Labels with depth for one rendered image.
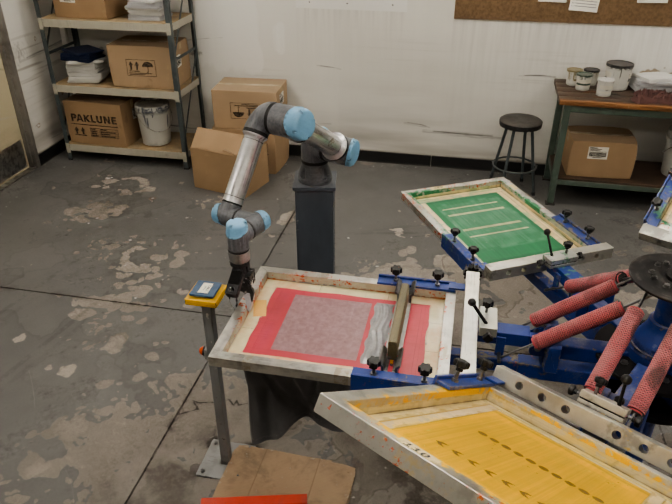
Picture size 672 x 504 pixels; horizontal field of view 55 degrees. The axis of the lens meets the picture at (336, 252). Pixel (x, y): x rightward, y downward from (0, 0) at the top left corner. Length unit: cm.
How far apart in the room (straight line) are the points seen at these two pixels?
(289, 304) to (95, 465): 134
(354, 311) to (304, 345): 27
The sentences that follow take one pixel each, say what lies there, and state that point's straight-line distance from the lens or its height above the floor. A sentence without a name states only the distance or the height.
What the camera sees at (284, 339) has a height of 96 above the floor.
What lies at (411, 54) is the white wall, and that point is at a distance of 583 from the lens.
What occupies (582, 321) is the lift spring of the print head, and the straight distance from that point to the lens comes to 219.
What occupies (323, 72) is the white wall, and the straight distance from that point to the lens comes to 600.
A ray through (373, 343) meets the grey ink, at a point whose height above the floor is 96.
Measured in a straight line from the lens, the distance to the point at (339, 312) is 244.
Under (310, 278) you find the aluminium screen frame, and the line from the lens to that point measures 258.
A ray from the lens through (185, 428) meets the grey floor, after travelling 341.
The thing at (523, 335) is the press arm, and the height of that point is 104.
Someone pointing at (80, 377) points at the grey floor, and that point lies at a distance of 385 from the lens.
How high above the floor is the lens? 239
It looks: 31 degrees down
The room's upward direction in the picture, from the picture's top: straight up
